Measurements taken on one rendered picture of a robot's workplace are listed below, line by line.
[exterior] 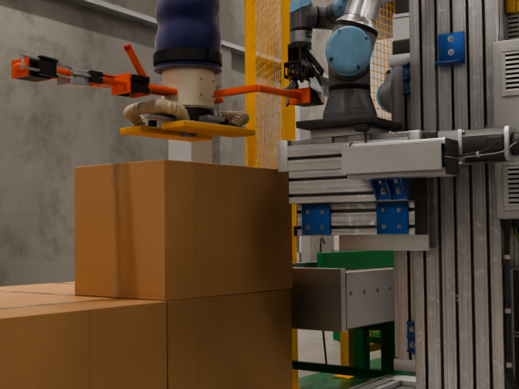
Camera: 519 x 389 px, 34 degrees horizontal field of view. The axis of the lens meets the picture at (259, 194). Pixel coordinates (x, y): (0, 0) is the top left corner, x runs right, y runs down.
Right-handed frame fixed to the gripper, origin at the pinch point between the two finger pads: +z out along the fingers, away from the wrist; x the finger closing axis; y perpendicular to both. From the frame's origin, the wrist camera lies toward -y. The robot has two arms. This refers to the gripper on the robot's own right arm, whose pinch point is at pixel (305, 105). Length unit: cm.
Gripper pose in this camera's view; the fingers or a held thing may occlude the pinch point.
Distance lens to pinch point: 282.7
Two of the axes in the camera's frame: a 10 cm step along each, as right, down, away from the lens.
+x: 7.8, -0.3, -6.3
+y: -6.3, -0.3, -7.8
